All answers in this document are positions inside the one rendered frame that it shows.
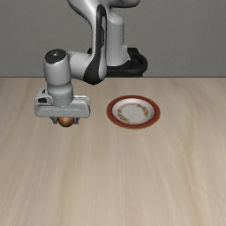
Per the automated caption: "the red-rimmed white plate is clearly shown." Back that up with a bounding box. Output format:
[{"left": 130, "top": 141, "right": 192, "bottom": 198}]
[{"left": 106, "top": 94, "right": 162, "bottom": 130}]

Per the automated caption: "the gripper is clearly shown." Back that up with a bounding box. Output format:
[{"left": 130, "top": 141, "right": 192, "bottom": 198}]
[{"left": 34, "top": 87, "right": 92, "bottom": 125}]

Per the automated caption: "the red-brown apple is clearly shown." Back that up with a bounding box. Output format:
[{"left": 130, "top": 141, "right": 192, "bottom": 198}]
[{"left": 57, "top": 117, "right": 75, "bottom": 128}]

